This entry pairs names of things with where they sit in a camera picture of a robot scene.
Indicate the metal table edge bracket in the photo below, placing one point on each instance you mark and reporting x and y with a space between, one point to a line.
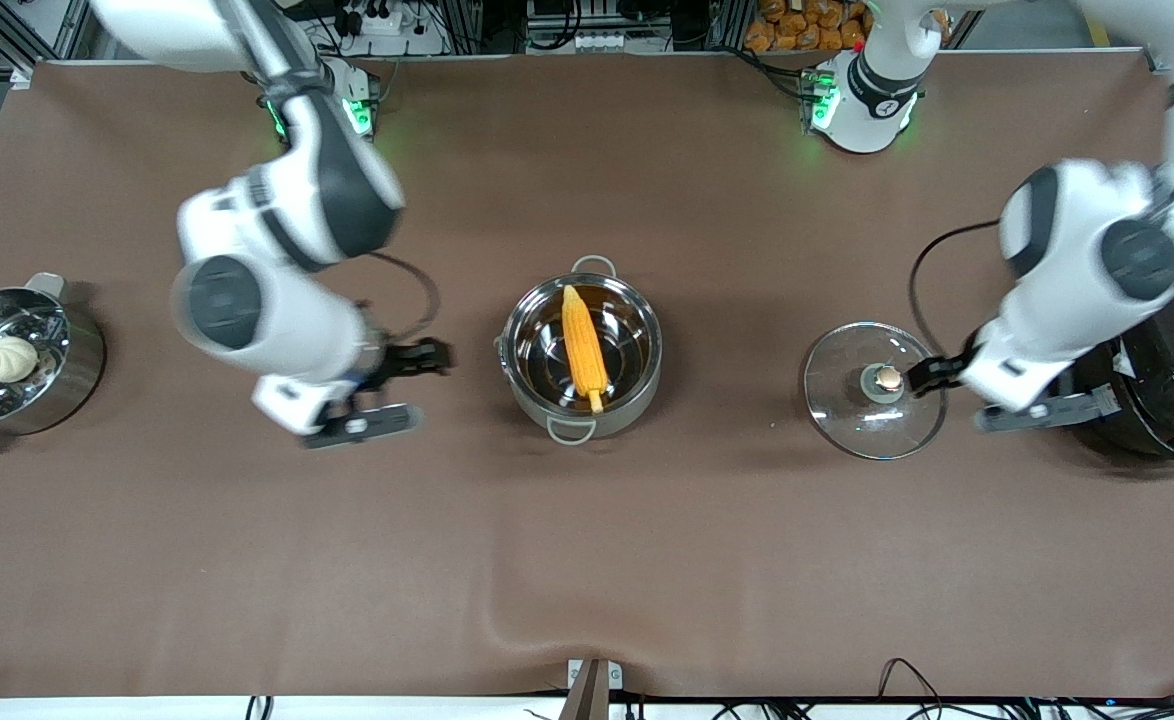
593 680

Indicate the brown table cloth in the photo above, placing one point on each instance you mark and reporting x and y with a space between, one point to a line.
747 550

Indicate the glass pot lid with knob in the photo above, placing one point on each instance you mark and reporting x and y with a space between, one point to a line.
862 400

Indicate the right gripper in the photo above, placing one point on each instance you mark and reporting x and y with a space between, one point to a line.
397 362

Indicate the yellow corn cob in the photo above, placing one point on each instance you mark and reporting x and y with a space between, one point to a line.
585 345

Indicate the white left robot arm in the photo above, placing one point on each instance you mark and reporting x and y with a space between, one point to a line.
1087 250

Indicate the aluminium frame profile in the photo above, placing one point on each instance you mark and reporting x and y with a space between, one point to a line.
17 35

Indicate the white steamed bun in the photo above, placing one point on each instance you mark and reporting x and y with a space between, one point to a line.
7 358

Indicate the bag of orange snacks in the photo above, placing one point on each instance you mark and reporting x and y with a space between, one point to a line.
807 25

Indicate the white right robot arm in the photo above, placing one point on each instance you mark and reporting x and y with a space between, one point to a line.
297 210

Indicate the stainless steel cooking pot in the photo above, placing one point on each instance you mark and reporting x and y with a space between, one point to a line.
637 395

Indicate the stainless steel steamer pot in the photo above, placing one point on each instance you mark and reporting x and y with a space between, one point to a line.
72 375

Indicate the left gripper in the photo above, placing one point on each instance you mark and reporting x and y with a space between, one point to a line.
937 373

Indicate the white power strip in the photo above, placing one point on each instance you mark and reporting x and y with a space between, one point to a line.
377 20

